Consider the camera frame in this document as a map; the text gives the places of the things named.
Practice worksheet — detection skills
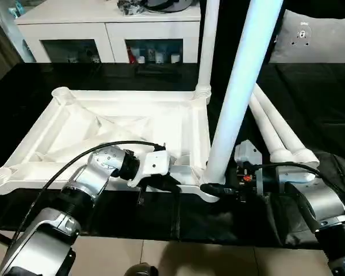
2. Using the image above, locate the black metal frame leg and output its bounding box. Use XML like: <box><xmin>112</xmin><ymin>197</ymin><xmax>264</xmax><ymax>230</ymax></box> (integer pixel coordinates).
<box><xmin>0</xmin><ymin>228</ymin><xmax>15</xmax><ymax>245</ymax></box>

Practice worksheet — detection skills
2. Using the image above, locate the dark clutter pile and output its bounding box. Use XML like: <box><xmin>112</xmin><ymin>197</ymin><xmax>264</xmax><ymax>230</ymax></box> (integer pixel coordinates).
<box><xmin>117</xmin><ymin>0</ymin><xmax>147</xmax><ymax>17</ymax></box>

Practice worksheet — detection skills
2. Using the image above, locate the white plastic table leg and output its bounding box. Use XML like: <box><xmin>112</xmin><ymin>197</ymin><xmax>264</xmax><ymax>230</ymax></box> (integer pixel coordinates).
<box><xmin>251</xmin><ymin>83</ymin><xmax>320</xmax><ymax>170</ymax></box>
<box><xmin>202</xmin><ymin>0</ymin><xmax>285</xmax><ymax>185</ymax></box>
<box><xmin>248</xmin><ymin>93</ymin><xmax>296</xmax><ymax>163</ymax></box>
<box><xmin>194</xmin><ymin>0</ymin><xmax>219</xmax><ymax>101</ymax></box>

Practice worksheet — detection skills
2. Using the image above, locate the black cabinet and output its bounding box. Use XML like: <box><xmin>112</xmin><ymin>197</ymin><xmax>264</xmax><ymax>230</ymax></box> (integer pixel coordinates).
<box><xmin>215</xmin><ymin>0</ymin><xmax>285</xmax><ymax>66</ymax></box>

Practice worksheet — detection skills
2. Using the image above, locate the dark bag on cabinet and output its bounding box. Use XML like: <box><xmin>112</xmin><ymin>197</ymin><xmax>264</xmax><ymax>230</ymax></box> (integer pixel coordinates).
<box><xmin>145</xmin><ymin>0</ymin><xmax>201</xmax><ymax>12</ymax></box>

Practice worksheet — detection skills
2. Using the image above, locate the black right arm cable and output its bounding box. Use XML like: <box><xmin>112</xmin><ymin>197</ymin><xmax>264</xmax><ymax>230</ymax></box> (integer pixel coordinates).
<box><xmin>247</xmin><ymin>162</ymin><xmax>345</xmax><ymax>219</ymax></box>

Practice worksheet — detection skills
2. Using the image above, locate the white cabinet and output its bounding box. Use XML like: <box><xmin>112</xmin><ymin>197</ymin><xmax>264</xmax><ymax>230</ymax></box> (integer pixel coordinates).
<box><xmin>16</xmin><ymin>7</ymin><xmax>202</xmax><ymax>64</ymax></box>

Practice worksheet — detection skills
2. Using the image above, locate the black mat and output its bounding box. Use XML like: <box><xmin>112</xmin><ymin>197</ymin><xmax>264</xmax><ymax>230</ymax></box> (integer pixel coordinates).
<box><xmin>0</xmin><ymin>63</ymin><xmax>345</xmax><ymax>250</ymax></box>

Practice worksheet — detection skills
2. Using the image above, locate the grey cushion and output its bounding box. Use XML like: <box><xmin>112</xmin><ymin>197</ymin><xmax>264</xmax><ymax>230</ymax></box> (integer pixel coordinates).
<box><xmin>269</xmin><ymin>10</ymin><xmax>345</xmax><ymax>64</ymax></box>

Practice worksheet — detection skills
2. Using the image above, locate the dark robot left foot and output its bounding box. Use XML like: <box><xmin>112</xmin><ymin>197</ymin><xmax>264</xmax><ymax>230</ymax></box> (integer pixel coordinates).
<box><xmin>126</xmin><ymin>263</ymin><xmax>158</xmax><ymax>276</ymax></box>

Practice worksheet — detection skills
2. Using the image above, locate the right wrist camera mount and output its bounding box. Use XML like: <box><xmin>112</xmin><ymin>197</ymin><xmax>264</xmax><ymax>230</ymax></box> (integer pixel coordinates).
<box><xmin>235</xmin><ymin>140</ymin><xmax>265</xmax><ymax>199</ymax></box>

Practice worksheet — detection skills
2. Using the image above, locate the beige curtain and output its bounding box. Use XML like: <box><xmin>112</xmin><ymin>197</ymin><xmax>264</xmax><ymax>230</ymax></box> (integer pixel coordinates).
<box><xmin>0</xmin><ymin>17</ymin><xmax>24</xmax><ymax>84</ymax></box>

